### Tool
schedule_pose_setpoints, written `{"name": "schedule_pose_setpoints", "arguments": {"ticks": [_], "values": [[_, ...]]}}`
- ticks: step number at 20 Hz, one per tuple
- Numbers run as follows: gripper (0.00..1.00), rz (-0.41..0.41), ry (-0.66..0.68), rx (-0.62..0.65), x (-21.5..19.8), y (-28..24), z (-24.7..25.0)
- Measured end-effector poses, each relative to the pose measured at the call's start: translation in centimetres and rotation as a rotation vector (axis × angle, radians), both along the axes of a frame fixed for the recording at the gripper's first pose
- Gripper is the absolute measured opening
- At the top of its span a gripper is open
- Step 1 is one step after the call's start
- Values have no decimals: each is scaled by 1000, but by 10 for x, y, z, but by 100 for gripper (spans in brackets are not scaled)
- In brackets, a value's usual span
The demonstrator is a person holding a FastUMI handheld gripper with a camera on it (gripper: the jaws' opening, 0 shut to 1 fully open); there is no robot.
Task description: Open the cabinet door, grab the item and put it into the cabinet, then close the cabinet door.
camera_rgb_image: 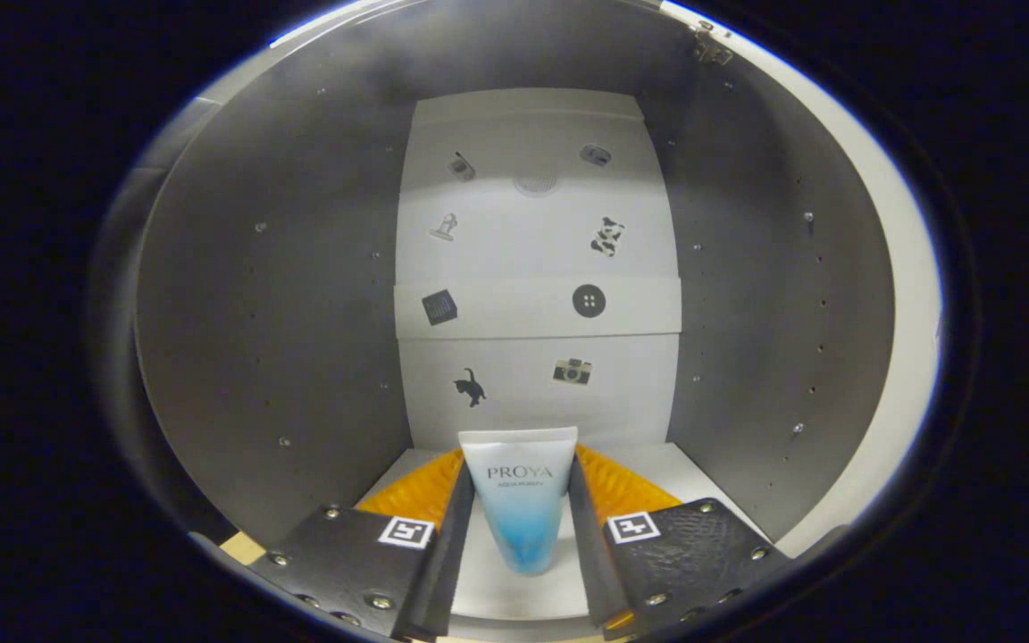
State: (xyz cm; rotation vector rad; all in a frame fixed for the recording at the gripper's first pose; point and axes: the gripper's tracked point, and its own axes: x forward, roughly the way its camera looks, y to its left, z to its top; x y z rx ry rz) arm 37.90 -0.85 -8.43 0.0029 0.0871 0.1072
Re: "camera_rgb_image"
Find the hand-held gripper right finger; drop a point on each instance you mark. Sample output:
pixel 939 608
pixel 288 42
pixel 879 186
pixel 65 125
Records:
pixel 590 563

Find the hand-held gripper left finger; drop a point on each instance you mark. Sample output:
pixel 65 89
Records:
pixel 447 572

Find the white blue cosmetic tube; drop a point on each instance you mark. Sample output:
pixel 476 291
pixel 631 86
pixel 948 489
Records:
pixel 522 518

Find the white cabinet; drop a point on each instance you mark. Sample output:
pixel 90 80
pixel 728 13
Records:
pixel 300 268

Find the metal cabinet hinge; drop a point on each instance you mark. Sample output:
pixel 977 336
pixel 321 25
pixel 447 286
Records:
pixel 711 45

